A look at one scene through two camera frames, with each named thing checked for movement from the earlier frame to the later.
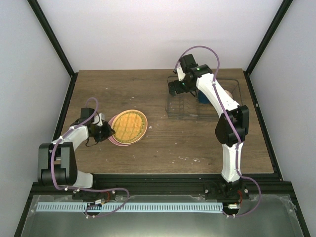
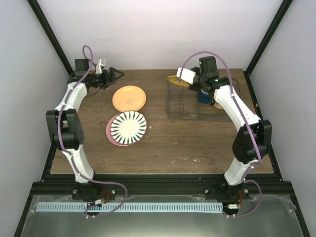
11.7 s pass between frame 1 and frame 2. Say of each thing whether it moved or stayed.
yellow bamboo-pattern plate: moved
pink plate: stayed
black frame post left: stayed
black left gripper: moved
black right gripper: moved
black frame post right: stayed
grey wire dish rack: stayed
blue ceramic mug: stayed
